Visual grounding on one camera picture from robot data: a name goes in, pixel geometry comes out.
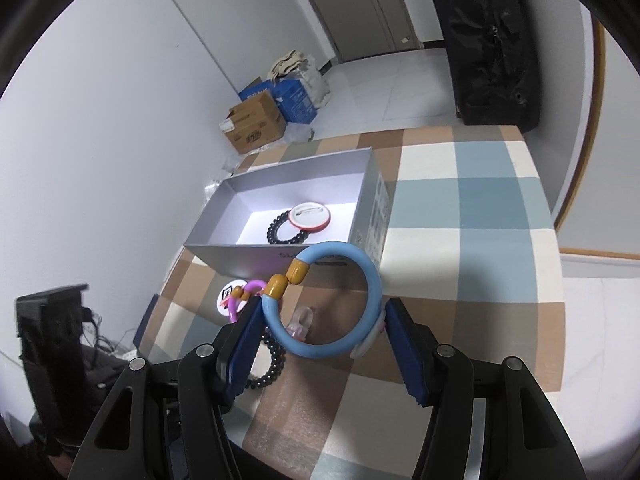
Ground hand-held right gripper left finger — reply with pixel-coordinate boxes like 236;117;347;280
70;297;266;480

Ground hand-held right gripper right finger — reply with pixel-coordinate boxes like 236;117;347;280
384;297;588;480

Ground black bead bracelet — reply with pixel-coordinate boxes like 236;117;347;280
245;327;287;391
266;208;308;247

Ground white round flag-print badge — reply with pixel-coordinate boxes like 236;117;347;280
217;280;251;318

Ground small clear charm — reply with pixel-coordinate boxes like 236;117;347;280
287;306;316;343

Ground purple bangle bracelet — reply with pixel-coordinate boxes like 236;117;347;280
227;280;286;323

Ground light blue bangle bracelet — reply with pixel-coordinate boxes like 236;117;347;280
261;242;385;360

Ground grey cardboard box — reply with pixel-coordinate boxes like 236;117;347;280
183;147;392;296

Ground checked tablecloth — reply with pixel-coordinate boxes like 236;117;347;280
135;127;568;480

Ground red rimmed round badge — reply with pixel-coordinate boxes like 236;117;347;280
289;201;331;234

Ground clear plastic wrap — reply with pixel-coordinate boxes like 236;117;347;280
202;125;316;201

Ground black equipment stand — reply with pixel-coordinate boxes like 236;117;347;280
15;284;91;456

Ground brown cardboard box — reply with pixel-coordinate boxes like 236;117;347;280
218;91;287;155

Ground blue carton box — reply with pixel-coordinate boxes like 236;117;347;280
272;77;319;125

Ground flat blue box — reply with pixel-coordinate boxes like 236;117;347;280
238;77;275;103

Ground white plastic bag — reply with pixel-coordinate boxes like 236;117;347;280
300;57;332;108

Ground white board with wooden edge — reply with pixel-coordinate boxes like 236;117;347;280
550;10;640;256

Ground beige cloth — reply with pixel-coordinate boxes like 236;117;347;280
267;50;308;81

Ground large black bag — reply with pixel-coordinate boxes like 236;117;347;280
430;0;543;133

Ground grey door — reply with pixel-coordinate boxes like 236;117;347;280
287;0;421;63

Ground black cables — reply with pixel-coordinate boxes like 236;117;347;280
92;310;138;361

